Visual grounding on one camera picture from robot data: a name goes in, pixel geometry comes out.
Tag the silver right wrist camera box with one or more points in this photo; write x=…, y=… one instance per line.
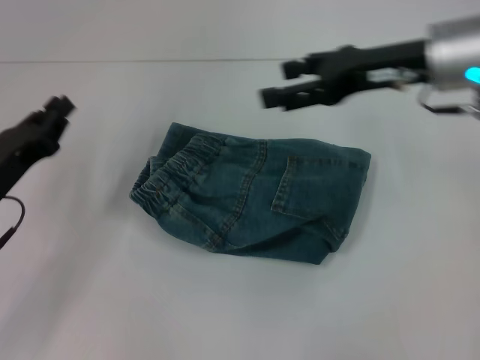
x=450, y=110

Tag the blue denim shorts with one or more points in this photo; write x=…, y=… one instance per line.
x=255, y=195

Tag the silver right arm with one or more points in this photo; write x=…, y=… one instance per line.
x=450, y=45

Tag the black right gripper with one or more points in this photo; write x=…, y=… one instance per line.
x=375, y=60

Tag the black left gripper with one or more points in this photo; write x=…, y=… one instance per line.
x=26, y=142

